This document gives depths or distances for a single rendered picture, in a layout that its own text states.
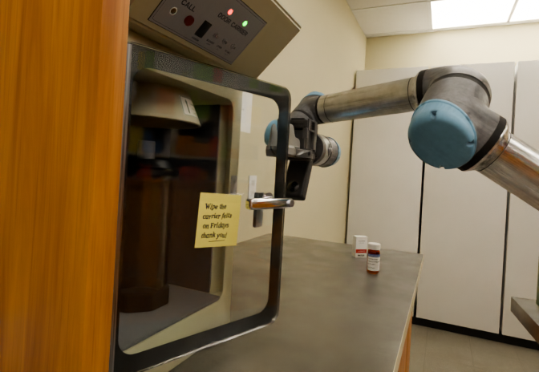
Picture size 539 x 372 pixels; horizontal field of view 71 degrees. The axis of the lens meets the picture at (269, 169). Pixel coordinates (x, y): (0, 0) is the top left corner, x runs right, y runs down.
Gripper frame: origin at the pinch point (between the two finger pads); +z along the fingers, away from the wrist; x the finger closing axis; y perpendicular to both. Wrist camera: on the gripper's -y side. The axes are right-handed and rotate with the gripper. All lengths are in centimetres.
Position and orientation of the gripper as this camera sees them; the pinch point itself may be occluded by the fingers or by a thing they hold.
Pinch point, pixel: (272, 151)
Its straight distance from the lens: 65.8
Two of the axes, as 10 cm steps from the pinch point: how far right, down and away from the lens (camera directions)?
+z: -4.2, -0.2, -9.1
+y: 0.6, -10.0, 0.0
